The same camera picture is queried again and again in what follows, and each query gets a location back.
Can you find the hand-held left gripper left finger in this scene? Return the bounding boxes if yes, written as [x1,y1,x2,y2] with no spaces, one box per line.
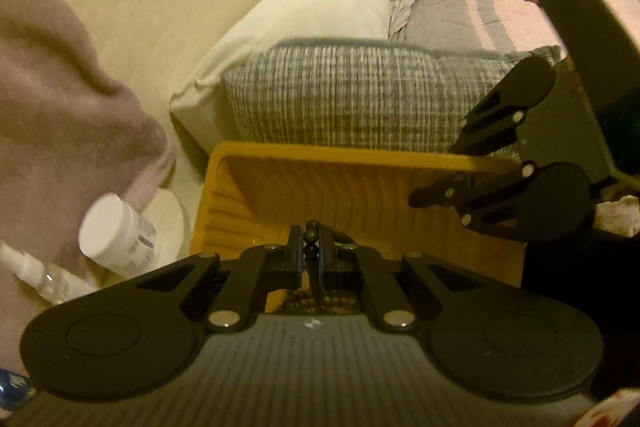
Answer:
[125,225,306,333]

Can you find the red white packet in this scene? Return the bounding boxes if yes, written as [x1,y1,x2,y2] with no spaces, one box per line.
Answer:
[575,387,640,427]

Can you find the pink fluffy towel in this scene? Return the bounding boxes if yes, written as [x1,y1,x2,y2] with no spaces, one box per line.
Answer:
[0,0,177,358]

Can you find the clear spray bottle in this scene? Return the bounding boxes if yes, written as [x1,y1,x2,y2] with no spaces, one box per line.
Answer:
[0,243,93,308]

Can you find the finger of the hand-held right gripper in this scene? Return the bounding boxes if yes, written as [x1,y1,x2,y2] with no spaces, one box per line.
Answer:
[449,87,531,156]
[409,162,538,238]

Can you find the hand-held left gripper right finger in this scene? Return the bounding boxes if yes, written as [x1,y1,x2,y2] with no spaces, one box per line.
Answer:
[317,225,493,333]

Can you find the dark blue spray bottle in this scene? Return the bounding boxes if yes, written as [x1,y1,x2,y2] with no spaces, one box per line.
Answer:
[0,367,36,413]

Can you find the black bead necklace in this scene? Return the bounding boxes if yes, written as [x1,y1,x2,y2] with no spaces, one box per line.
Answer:
[272,219,358,315]

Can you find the yellow plastic tray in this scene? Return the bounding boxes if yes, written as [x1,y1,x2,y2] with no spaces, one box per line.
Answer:
[189,141,528,314]

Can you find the grey woven pillow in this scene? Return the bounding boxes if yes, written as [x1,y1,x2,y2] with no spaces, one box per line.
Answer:
[220,38,563,158]

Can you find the white cream jar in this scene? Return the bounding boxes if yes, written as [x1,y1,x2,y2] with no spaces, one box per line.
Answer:
[78,194,158,278]

